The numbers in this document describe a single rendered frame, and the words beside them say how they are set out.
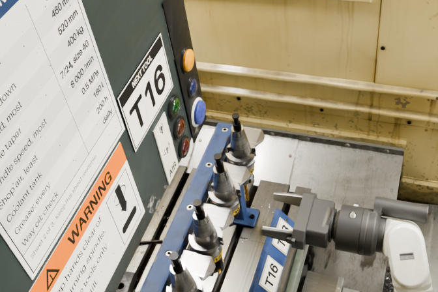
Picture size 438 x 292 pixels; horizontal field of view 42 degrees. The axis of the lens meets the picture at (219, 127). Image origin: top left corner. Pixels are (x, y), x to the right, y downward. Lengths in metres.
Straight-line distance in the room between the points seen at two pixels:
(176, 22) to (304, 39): 0.90
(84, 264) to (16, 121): 0.17
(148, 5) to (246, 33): 0.98
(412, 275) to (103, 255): 0.66
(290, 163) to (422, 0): 0.62
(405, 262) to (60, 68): 0.78
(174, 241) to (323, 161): 0.73
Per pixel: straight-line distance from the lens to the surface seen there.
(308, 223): 1.10
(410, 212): 1.11
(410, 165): 1.74
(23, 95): 0.40
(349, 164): 1.69
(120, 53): 0.51
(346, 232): 1.09
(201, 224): 1.02
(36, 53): 0.41
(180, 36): 0.62
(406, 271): 1.07
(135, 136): 0.55
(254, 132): 1.25
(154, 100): 0.58
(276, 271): 1.37
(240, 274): 1.41
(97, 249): 0.53
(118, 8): 0.50
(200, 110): 0.68
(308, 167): 1.70
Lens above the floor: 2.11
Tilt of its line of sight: 44 degrees down
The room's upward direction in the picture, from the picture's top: 10 degrees counter-clockwise
